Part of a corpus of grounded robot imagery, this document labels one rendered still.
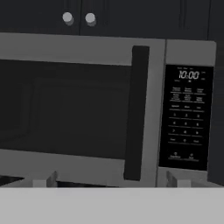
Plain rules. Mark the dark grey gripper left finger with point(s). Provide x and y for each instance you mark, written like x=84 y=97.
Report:
x=51 y=179

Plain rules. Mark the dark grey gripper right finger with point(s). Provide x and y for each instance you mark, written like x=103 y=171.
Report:
x=171 y=180

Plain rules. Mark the grey microwave oven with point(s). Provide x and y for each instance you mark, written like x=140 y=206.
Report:
x=189 y=52

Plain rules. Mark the grey microwave door, dark window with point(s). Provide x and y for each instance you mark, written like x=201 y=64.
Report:
x=73 y=49

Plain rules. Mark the dark cupboard door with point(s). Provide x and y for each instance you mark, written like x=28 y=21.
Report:
x=35 y=14
x=140 y=17

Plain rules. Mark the dark tall cupboard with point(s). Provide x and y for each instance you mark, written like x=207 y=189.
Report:
x=217 y=102

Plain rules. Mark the round grey cupboard knob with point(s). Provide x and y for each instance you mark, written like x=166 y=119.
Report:
x=90 y=19
x=67 y=18

